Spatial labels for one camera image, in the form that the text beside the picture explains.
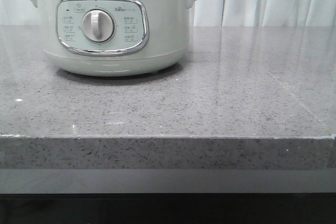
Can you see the pale green electric pot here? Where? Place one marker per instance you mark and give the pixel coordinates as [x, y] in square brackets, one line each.
[114, 38]

